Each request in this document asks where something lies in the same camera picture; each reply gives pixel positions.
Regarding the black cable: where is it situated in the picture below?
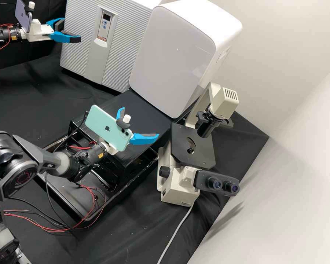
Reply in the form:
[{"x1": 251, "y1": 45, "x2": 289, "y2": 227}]
[{"x1": 67, "y1": 111, "x2": 90, "y2": 150}]

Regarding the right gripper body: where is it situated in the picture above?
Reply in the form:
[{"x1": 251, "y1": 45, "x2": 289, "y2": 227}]
[{"x1": 106, "y1": 141, "x2": 119, "y2": 155}]

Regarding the black tray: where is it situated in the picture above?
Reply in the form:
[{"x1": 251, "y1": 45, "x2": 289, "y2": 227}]
[{"x1": 34, "y1": 118, "x2": 160, "y2": 224}]

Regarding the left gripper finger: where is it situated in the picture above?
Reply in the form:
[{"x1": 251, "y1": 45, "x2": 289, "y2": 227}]
[
  {"x1": 46, "y1": 17, "x2": 66, "y2": 31},
  {"x1": 48, "y1": 30, "x2": 82, "y2": 44}
]

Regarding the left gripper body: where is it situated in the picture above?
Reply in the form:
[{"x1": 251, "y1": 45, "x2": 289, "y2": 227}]
[{"x1": 24, "y1": 19, "x2": 56, "y2": 42}]

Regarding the cream microscope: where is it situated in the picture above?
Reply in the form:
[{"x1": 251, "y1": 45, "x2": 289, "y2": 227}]
[{"x1": 157, "y1": 81, "x2": 241, "y2": 205}]

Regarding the white incubator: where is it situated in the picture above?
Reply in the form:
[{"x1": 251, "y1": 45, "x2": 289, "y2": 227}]
[{"x1": 129, "y1": 0, "x2": 169, "y2": 9}]

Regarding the incubator door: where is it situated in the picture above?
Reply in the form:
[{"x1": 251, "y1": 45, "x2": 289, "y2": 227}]
[{"x1": 59, "y1": 0, "x2": 155, "y2": 94}]

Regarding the right wrist camera phone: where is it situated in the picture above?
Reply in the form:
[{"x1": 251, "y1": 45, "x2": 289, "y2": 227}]
[{"x1": 84, "y1": 104, "x2": 135, "y2": 153}]

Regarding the black platform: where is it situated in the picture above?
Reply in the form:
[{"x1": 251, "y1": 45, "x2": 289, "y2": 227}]
[{"x1": 84, "y1": 89, "x2": 183, "y2": 169}]

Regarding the white box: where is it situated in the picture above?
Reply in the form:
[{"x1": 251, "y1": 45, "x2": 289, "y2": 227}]
[{"x1": 128, "y1": 4, "x2": 243, "y2": 120}]

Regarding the grey cable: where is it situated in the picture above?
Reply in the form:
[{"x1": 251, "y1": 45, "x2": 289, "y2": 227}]
[{"x1": 156, "y1": 203, "x2": 195, "y2": 264}]

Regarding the left wrist camera phone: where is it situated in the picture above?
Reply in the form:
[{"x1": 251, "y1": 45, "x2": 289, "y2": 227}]
[{"x1": 14, "y1": 0, "x2": 41, "y2": 32}]

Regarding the wrist camera phone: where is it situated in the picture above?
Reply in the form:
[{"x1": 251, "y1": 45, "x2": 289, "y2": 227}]
[
  {"x1": 14, "y1": 0, "x2": 41, "y2": 32},
  {"x1": 84, "y1": 104, "x2": 135, "y2": 153}
]

